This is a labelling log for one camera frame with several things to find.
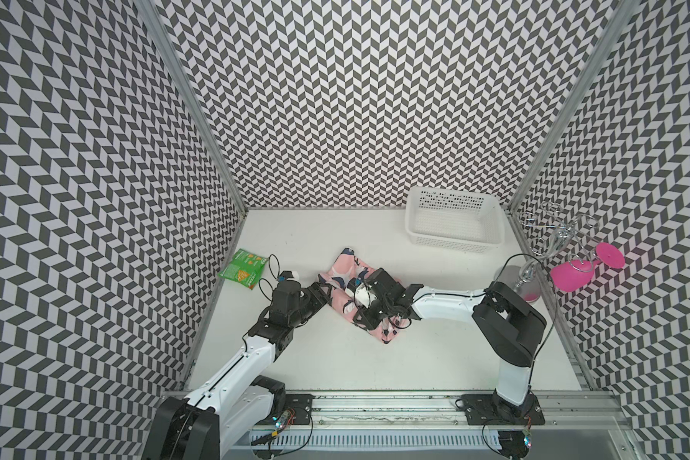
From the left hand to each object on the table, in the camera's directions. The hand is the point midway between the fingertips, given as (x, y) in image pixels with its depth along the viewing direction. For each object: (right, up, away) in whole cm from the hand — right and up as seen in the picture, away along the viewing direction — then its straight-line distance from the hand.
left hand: (327, 293), depth 84 cm
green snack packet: (-30, +6, +13) cm, 34 cm away
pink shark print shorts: (+3, +1, +12) cm, 13 cm away
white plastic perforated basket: (+48, +23, +31) cm, 62 cm away
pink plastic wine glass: (+70, +6, -5) cm, 71 cm away
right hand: (+9, -9, +3) cm, 13 cm away
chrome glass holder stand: (+62, +17, -10) cm, 65 cm away
